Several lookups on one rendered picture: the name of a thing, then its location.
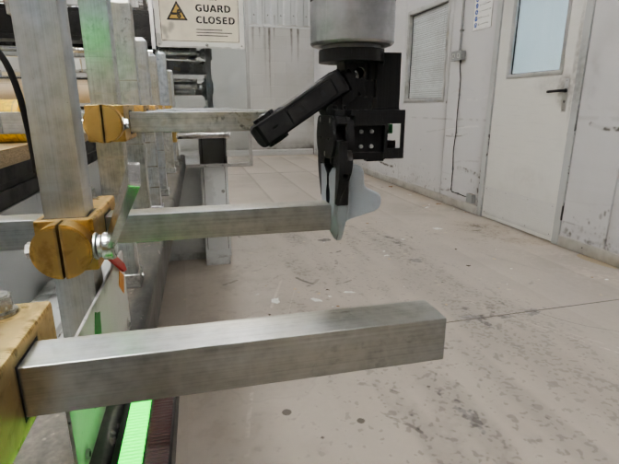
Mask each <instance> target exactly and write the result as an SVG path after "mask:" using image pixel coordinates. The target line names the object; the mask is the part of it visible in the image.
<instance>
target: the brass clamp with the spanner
mask: <svg viewBox="0 0 619 464"><path fill-rule="evenodd" d="M93 206H94V209H93V210H92V211H91V212H90V213H89V214H88V215H87V216H82V217H65V218H46V219H44V215H42V216H41V217H39V218H38V219H37V220H35V221H34V222H33V227H34V233H35V236H34V237H33V239H32V240H31V242H28V243H27V244H26V245H25V248H24V253H25V255H26V257H27V258H28V259H31V261H32V263H33V265H34V266H35V267H36V269H38V270H39V271H40V272H41V273H43V274H45V275H46V276H49V277H51V278H54V279H61V280H62V279H64V278H65V277H66V278H67V279H71V278H74V277H77V276H78V275H80V274H81V273H83V272H84V271H90V270H98V269H99V268H100V266H101V265H102V263H103V262H104V261H105V260H104V259H103V258H102V257H100V258H99V259H98V260H96V259H95V258H94V255H93V251H92V237H93V234H94V233H96V232H97V233H98V234H99V235H101V233H102V232H104V231H107V227H106V219H105V216H106V214H107V213H108V212H109V211H110V210H114V207H115V199H114V196H113V195H106V196H99V198H98V199H95V200H93Z"/></svg>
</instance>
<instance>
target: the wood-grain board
mask: <svg viewBox="0 0 619 464"><path fill-rule="evenodd" d="M29 159H30V154H29V146H28V143H0V168H5V167H8V166H11V165H14V164H17V163H20V162H23V161H26V160H29Z"/></svg>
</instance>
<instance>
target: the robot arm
mask: <svg viewBox="0 0 619 464"><path fill-rule="evenodd" d="M395 10H396V0H310V4H309V19H310V46H311V47H312V48H315V49H318V50H319V64H325V65H337V67H336V70H334V71H331V72H330V73H328V74H326V75H325V76H323V77H322V78H320V79H319V80H317V81H316V82H315V83H313V84H312V85H310V86H309V87H307V88H305V89H304V90H303V91H301V92H300V93H298V94H297V95H296V96H295V97H293V98H292V99H290V100H289V101H287V102H286V103H285V104H283V105H282V106H280V107H279V108H277V109H276V110H273V109H270V110H268V111H267V112H263V113H261V114H260V115H259V117H258V118H257V119H256V120H255V121H253V123H254V125H253V126H252V127H251V134H252V136H253V137H254V139H255V140H256V141H257V143H258V144H259V145H260V146H262V147H267V146H270V147H272V146H274V145H276V144H279V143H281V142H282V141H283V139H285V138H286V137H287V136H288V135H289V134H288V132H290V131H291V130H292V129H294V128H295V127H297V126H298V125H300V124H301V123H302V122H304V121H305V120H307V119H308V118H309V117H311V116H312V115H313V114H315V113H316V112H319V113H320V115H319V117H318V121H317V147H318V168H319V178H320V187H321V198H322V199H323V200H324V201H326V202H327V203H329V204H330V205H331V206H332V209H331V230H330V232H331V233H332V235H333V238H335V240H341V239H342V236H343V233H344V231H345V222H346V221H347V220H349V219H351V218H354V217H357V216H360V215H364V214H367V213H370V212H373V211H376V210H377V209H378V208H379V207H380V203H381V197H380V194H379V193H378V192H376V191H373V190H371V189H369V188H367V187H366V186H365V183H364V171H363V169H362V168H361V167H360V166H359V165H357V164H353V159H364V160H365V161H383V159H385V158H403V143H404V125H405V110H400V109H399V101H400V81H401V61H402V53H401V52H385V50H384V49H385V48H388V47H391V46H392V45H393V44H394V32H395ZM355 71H356V72H355ZM391 123H400V124H401V132H400V148H395V140H388V133H392V124H391Z"/></svg>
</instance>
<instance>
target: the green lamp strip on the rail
mask: <svg viewBox="0 0 619 464"><path fill-rule="evenodd" d="M150 407H151V400H145V401H138V402H132V403H131V407H130V411H129V415H128V420H127V424H126V428H125V432H124V437H123V444H122V448H121V453H120V457H119V461H118V464H142V461H143V455H144V449H145V442H146V431H147V425H148V419H149V413H150Z"/></svg>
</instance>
